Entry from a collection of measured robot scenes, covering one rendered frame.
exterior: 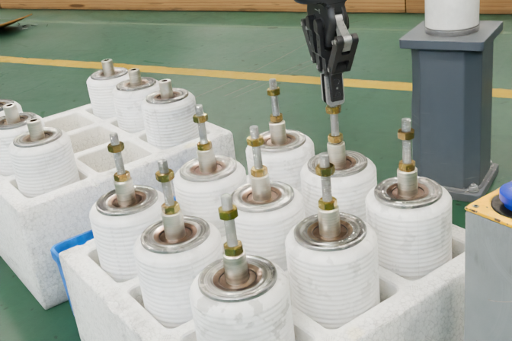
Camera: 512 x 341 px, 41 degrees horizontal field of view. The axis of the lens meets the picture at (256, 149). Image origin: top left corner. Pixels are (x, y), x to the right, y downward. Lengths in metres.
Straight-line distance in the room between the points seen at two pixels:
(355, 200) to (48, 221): 0.49
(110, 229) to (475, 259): 0.41
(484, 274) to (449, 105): 0.64
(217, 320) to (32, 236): 0.51
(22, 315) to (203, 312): 0.56
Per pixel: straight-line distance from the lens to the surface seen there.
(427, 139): 1.28
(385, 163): 1.46
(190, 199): 0.86
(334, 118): 0.83
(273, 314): 0.64
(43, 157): 1.08
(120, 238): 0.82
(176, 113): 1.17
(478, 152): 1.29
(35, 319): 1.14
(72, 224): 1.10
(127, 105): 1.28
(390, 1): 2.80
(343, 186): 0.82
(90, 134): 1.34
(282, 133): 0.93
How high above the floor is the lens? 0.61
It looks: 23 degrees down
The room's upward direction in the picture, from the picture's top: 7 degrees counter-clockwise
